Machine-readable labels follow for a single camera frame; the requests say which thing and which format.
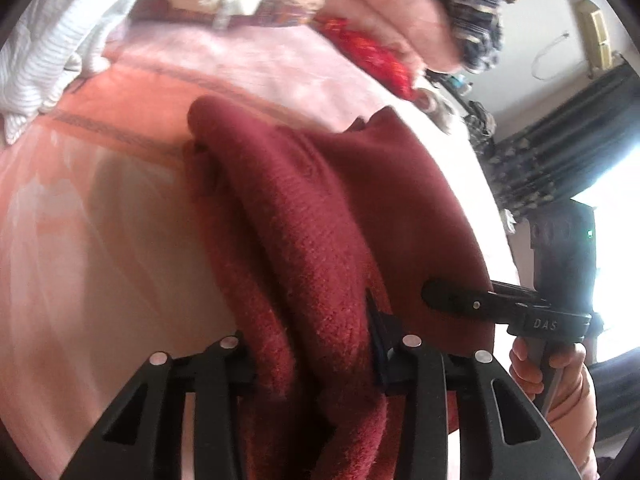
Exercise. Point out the cream wall box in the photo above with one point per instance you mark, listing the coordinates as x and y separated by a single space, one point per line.
595 30

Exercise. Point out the person's right forearm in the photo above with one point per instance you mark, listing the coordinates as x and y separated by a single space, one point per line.
577 420

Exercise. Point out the pink quilt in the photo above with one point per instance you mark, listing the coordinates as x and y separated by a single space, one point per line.
395 5

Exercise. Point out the white striped cloth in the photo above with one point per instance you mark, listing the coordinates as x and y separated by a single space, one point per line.
50 50

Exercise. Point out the dark cloth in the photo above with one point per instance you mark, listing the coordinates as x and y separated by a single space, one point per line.
617 395

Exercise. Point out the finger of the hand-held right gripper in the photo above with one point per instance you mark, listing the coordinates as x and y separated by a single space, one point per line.
465 302

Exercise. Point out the dark patterned curtain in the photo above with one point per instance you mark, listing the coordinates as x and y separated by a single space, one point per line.
565 135

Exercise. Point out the red sparkly cloth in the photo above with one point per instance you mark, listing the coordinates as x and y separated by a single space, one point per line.
370 50

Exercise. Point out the dark bedside clutter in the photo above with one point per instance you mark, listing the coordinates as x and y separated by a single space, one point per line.
470 115

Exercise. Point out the plaid cloth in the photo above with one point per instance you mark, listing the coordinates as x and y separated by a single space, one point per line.
475 5

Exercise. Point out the pink fleece blanket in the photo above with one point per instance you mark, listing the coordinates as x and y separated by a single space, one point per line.
125 235

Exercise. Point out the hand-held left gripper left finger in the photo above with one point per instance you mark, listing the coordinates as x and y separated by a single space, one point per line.
235 360

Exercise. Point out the dark red knit sweater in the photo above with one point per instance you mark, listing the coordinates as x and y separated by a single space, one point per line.
310 210

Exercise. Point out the person's right hand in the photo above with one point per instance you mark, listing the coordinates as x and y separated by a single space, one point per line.
525 365

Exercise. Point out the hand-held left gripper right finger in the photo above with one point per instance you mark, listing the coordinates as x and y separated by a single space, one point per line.
382 357

